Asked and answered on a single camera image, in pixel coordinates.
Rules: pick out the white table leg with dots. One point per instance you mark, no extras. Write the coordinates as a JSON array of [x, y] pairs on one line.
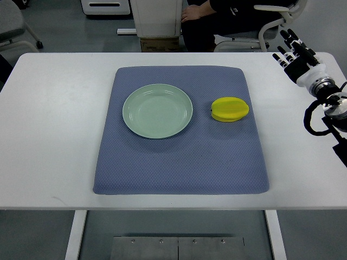
[[76, 235], [275, 235]]

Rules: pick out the metal floor plate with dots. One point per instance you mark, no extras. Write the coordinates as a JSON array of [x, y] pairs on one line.
[[178, 248]]

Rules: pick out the left white table leg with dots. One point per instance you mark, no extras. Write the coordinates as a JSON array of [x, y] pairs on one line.
[[76, 235]]

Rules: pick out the white cabinet with slot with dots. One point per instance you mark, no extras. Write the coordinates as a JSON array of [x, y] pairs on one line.
[[105, 7]]

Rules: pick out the white machine column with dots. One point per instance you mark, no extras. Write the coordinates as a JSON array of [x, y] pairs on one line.
[[155, 19]]

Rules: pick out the light green plate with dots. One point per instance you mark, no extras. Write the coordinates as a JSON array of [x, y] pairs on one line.
[[157, 111]]

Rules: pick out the right white table leg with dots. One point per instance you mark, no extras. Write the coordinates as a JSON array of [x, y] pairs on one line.
[[275, 235]]

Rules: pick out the seated person in black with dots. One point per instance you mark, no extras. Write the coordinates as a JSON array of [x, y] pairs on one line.
[[202, 20]]

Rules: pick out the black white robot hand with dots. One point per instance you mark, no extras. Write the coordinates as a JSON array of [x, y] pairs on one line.
[[300, 63]]

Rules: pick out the white office chair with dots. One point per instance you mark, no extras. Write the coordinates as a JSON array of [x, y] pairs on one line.
[[259, 40]]

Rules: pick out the grey chair at left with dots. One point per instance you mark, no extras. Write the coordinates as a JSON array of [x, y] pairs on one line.
[[13, 25]]

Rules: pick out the yellow starfruit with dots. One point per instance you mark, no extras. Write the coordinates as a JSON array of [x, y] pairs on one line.
[[229, 109]]

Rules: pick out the cardboard box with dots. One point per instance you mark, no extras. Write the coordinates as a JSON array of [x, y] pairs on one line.
[[159, 45]]

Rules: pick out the blue textured mat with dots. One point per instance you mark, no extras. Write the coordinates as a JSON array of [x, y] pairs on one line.
[[207, 157]]

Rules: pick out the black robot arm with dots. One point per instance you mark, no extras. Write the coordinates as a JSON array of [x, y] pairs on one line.
[[333, 102]]

